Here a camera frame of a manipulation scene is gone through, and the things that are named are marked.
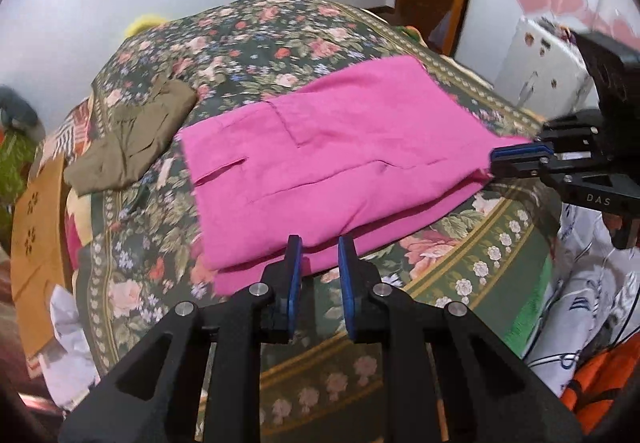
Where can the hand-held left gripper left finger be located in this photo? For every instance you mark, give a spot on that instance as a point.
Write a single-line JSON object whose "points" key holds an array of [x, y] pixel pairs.
{"points": [[293, 273]]}

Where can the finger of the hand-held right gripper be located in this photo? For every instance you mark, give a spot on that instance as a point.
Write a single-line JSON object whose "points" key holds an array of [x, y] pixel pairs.
{"points": [[520, 152], [520, 170]]}

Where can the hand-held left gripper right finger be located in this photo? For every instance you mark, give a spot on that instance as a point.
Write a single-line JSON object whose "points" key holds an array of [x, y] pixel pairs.
{"points": [[347, 283]]}

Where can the pink pants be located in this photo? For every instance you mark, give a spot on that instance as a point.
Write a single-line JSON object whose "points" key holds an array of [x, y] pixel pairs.
{"points": [[325, 163]]}

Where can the olive green pants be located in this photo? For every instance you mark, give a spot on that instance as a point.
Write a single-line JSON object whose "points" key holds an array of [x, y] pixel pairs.
{"points": [[135, 138]]}

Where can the white cabinet with stickers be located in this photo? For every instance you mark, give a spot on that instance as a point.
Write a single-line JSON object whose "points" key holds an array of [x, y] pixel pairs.
{"points": [[542, 68]]}

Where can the white printed cloth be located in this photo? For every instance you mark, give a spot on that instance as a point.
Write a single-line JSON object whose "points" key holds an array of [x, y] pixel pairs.
{"points": [[585, 303]]}

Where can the orange cloth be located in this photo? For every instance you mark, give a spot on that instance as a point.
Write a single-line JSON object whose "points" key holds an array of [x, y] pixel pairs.
{"points": [[597, 383]]}

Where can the floral green blanket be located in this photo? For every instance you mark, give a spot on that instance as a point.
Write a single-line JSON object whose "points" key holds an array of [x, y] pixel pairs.
{"points": [[240, 48]]}

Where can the white crumpled cloth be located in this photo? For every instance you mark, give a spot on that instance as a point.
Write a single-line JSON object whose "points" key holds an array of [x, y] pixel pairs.
{"points": [[70, 348]]}

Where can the yellow plush object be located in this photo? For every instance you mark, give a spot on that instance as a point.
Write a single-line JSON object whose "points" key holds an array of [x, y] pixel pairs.
{"points": [[142, 23]]}

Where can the green patterned cloth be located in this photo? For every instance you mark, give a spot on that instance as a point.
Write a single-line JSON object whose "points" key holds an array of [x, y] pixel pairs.
{"points": [[15, 163]]}

